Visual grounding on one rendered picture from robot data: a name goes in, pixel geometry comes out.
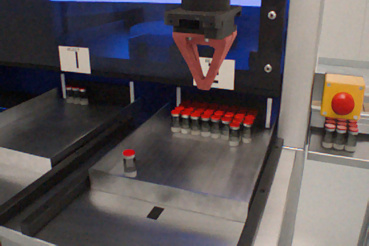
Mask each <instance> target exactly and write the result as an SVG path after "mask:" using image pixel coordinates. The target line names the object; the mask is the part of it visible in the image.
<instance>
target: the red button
mask: <svg viewBox="0 0 369 246"><path fill-rule="evenodd" d="M354 106H355V103H354V100H353V97H352V96H351V95H350V94H349V93H347V92H338V93H336V95H334V97H333V98H332V100H331V108H332V110H333V111H334V112H335V113H336V114H339V115H347V114H349V113H350V112H352V111H353V109H354Z"/></svg>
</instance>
